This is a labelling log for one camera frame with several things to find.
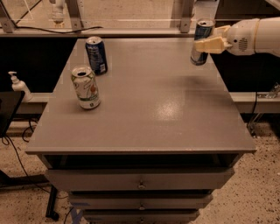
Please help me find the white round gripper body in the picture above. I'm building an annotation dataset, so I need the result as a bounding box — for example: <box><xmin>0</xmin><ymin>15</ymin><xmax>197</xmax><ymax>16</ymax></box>
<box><xmin>227</xmin><ymin>18</ymin><xmax>259</xmax><ymax>56</ymax></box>

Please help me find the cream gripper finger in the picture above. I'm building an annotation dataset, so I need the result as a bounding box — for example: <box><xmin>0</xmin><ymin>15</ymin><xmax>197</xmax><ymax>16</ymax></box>
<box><xmin>213</xmin><ymin>25</ymin><xmax>230</xmax><ymax>38</ymax></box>
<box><xmin>194</xmin><ymin>36</ymin><xmax>232</xmax><ymax>54</ymax></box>

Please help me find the blue silver Red Bull can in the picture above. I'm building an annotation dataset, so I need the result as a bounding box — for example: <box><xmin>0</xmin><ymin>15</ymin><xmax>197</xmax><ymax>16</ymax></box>
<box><xmin>190</xmin><ymin>17</ymin><xmax>216</xmax><ymax>67</ymax></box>

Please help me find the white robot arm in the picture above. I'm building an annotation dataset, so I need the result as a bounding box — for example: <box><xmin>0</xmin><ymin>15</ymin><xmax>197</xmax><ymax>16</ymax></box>
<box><xmin>194</xmin><ymin>17</ymin><xmax>280</xmax><ymax>57</ymax></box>

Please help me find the dark blue Pepsi can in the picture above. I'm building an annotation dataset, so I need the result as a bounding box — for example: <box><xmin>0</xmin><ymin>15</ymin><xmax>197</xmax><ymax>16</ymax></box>
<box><xmin>85</xmin><ymin>36</ymin><xmax>108</xmax><ymax>75</ymax></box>

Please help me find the white green 7up can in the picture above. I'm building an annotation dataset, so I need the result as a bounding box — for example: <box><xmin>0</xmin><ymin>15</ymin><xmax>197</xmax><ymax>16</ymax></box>
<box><xmin>71</xmin><ymin>65</ymin><xmax>101</xmax><ymax>109</ymax></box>

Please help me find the grey drawer cabinet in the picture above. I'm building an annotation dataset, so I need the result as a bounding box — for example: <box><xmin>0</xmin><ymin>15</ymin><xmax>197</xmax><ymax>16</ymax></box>
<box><xmin>25</xmin><ymin>37</ymin><xmax>257</xmax><ymax>224</ymax></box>

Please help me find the top grey drawer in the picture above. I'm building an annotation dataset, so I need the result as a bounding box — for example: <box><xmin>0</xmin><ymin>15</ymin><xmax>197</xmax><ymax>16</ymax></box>
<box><xmin>45</xmin><ymin>168</ymin><xmax>235</xmax><ymax>192</ymax></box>

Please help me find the grey drawer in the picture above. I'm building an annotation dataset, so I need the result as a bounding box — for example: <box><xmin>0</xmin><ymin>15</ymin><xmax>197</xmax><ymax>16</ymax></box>
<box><xmin>83</xmin><ymin>210</ymin><xmax>200</xmax><ymax>224</ymax></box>
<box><xmin>69</xmin><ymin>192</ymin><xmax>213</xmax><ymax>210</ymax></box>
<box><xmin>45</xmin><ymin>168</ymin><xmax>235</xmax><ymax>192</ymax></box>

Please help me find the middle grey drawer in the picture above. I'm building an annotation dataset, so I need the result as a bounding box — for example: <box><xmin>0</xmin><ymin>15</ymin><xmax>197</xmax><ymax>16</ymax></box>
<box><xmin>69</xmin><ymin>192</ymin><xmax>213</xmax><ymax>210</ymax></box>

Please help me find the white pump soap bottle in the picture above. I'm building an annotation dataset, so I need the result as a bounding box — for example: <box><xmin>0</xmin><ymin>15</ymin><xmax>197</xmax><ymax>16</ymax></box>
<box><xmin>9</xmin><ymin>71</ymin><xmax>32</xmax><ymax>102</ymax></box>

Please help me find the bottom grey drawer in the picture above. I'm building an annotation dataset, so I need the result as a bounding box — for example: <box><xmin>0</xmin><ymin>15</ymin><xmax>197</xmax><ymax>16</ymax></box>
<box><xmin>83</xmin><ymin>210</ymin><xmax>200</xmax><ymax>224</ymax></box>

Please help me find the black side table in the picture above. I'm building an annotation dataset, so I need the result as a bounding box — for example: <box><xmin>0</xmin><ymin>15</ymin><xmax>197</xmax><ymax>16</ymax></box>
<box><xmin>0</xmin><ymin>91</ymin><xmax>25</xmax><ymax>137</ymax></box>

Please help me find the metal window rail frame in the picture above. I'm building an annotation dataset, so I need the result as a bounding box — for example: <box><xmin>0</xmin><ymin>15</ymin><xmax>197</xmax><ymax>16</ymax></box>
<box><xmin>0</xmin><ymin>0</ymin><xmax>280</xmax><ymax>39</ymax></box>

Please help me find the black cable on rail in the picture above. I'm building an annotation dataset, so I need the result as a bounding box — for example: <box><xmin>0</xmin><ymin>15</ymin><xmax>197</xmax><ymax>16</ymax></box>
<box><xmin>0</xmin><ymin>0</ymin><xmax>103</xmax><ymax>34</ymax></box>

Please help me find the black floor cable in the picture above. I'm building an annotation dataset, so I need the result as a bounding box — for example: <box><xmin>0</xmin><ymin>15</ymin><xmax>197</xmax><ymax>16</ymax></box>
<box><xmin>1</xmin><ymin>117</ymin><xmax>69</xmax><ymax>224</ymax></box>

